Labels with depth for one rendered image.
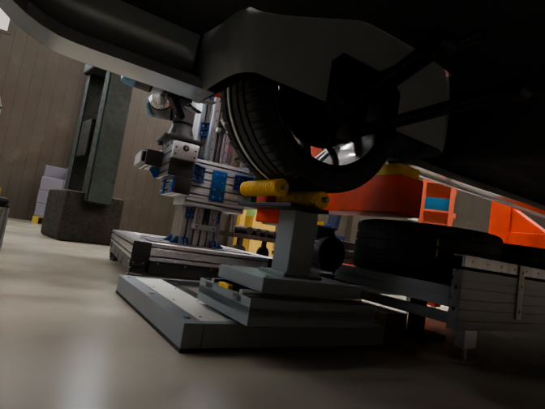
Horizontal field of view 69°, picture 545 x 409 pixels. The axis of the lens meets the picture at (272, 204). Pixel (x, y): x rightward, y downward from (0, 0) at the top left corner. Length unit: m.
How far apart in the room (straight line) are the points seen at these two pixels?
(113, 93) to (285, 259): 3.66
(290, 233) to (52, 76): 8.08
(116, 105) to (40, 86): 4.46
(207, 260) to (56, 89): 7.21
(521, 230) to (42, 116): 8.00
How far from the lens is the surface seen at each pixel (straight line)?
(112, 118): 4.66
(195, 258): 2.17
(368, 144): 1.52
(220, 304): 1.28
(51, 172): 8.16
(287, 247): 1.34
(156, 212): 8.86
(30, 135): 8.87
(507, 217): 3.60
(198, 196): 2.28
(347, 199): 1.86
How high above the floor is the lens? 0.33
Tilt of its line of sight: 5 degrees up
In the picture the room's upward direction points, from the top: 9 degrees clockwise
